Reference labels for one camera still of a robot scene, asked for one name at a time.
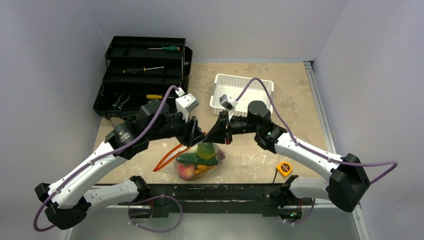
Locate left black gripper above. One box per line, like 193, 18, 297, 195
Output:
147, 107, 207, 146

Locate green yellow mango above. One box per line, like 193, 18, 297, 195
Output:
196, 142, 216, 160

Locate green cucumber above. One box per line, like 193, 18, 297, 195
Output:
176, 152, 220, 166

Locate clear orange zip bag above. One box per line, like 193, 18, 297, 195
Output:
153, 142, 226, 182

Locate pink peach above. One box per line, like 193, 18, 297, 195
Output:
177, 163, 196, 181

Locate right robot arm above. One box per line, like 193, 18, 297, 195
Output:
205, 100, 371, 212

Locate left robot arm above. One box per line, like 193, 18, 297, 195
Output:
35, 95, 205, 230

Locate white plastic basket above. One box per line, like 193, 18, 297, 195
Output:
209, 73, 274, 117

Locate yellow tape measure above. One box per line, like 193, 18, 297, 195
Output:
276, 161, 293, 177

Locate black pliers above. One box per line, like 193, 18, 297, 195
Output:
111, 92, 131, 110

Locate black open toolbox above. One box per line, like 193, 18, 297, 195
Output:
93, 36, 193, 120

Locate black yellow screwdriver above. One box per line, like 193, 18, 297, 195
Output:
122, 66, 165, 74

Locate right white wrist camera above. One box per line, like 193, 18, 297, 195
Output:
219, 94, 238, 119

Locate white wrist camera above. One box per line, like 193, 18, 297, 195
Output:
175, 87, 200, 123
219, 94, 238, 119

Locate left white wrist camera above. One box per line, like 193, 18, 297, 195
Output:
175, 87, 200, 123

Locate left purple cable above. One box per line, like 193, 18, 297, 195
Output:
33, 85, 181, 233

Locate yellow handled screwdriver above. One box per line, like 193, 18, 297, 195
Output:
146, 94, 163, 100

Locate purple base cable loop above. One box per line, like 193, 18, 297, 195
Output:
127, 194, 184, 233

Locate green handled screwdriver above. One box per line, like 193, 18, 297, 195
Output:
148, 46, 181, 52

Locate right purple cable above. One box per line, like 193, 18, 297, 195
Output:
234, 77, 398, 186

